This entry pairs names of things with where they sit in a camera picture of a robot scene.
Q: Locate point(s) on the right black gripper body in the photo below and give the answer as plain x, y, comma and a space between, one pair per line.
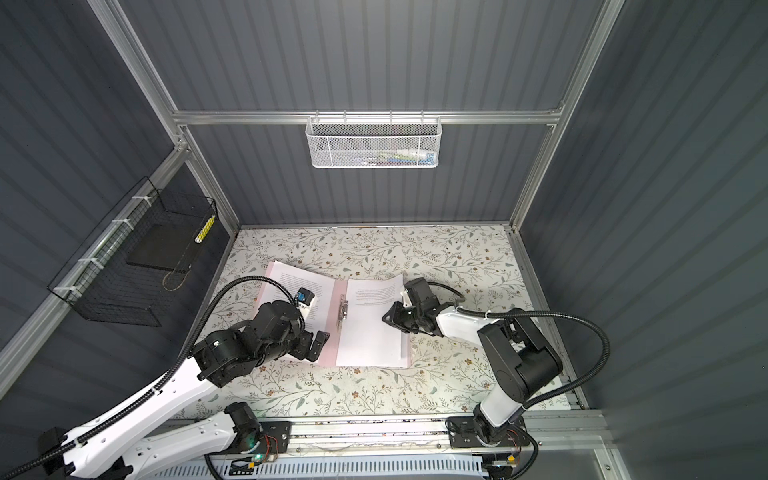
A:
419, 316

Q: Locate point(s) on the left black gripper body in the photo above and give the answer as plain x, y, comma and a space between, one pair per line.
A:
277, 352

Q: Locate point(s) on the pink file folder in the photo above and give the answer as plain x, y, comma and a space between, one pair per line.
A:
351, 312

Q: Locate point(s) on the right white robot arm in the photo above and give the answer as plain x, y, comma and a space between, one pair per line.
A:
521, 359

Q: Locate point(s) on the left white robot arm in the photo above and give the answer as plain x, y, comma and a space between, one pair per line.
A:
91, 449

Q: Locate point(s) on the metal folder clip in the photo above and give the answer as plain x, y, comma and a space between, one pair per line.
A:
342, 312

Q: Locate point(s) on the yellow marker pen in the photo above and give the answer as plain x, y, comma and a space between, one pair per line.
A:
205, 229

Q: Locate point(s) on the pens in white basket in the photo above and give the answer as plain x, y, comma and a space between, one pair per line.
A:
418, 157

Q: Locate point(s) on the black wire mesh basket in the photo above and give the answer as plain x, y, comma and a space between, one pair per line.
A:
145, 269

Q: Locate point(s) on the white wire mesh basket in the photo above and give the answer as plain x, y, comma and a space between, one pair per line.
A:
337, 145

